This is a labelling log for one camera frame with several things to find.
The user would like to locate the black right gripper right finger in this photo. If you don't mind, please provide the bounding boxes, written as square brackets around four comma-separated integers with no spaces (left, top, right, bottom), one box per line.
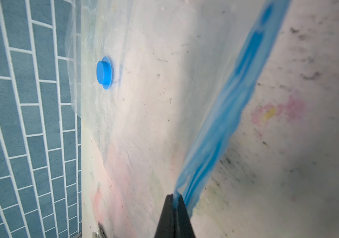
[174,195,196,238]

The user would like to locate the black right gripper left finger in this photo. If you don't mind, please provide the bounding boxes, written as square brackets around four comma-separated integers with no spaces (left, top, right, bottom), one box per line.
[154,194,175,238]

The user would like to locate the clear vacuum bag blue zip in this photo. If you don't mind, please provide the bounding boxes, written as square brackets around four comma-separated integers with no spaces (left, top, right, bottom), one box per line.
[65,1,290,238]

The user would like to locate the blue vacuum bag valve cap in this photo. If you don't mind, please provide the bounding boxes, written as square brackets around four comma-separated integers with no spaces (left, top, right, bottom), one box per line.
[96,56,113,90]

